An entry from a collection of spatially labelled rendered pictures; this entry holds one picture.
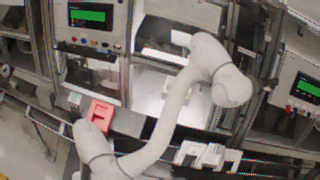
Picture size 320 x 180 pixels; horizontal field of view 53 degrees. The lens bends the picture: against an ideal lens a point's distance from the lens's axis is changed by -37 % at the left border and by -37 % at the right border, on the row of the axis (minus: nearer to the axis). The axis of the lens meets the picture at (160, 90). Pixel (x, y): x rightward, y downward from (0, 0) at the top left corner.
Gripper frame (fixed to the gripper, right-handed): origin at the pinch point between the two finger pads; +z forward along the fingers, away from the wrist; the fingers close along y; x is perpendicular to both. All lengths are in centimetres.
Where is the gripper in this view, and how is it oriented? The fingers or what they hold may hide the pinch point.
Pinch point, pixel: (274, 82)
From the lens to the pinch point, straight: 174.8
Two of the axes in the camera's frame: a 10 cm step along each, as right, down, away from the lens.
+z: 7.7, -1.1, 6.2
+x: -1.1, 9.5, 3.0
